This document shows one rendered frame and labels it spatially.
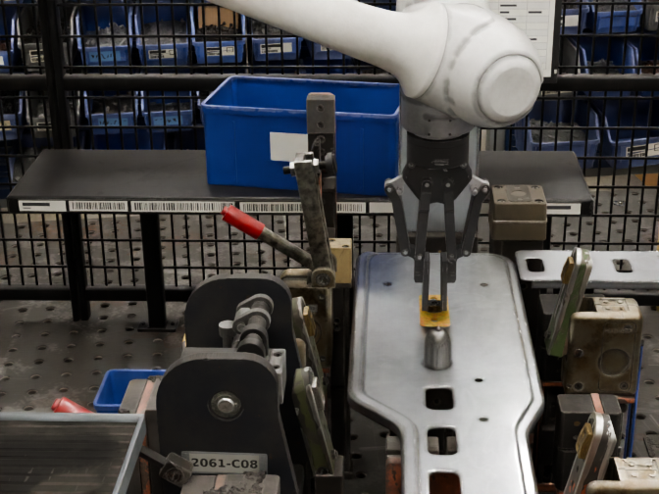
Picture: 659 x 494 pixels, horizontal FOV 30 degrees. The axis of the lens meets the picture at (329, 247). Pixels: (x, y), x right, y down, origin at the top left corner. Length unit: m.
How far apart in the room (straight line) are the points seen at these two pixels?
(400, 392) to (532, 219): 0.47
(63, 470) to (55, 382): 1.06
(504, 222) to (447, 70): 0.58
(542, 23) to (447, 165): 0.61
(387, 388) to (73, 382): 0.79
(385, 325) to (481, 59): 0.45
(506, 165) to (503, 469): 0.82
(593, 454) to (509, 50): 0.40
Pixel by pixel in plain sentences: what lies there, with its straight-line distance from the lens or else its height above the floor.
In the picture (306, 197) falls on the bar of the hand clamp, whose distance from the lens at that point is 1.50.
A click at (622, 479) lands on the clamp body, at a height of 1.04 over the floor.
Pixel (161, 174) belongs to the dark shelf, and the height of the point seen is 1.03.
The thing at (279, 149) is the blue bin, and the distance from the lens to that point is 1.88.
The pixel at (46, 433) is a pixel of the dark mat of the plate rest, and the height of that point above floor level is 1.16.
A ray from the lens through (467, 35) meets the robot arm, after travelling 1.25.
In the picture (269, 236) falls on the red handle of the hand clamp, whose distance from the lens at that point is 1.54.
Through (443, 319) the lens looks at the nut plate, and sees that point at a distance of 1.56.
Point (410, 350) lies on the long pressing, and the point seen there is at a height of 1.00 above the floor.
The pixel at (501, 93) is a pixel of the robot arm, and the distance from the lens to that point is 1.23.
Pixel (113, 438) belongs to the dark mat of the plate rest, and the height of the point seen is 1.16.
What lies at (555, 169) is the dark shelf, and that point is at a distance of 2.01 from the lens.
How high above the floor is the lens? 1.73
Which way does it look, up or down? 24 degrees down
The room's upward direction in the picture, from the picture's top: 1 degrees counter-clockwise
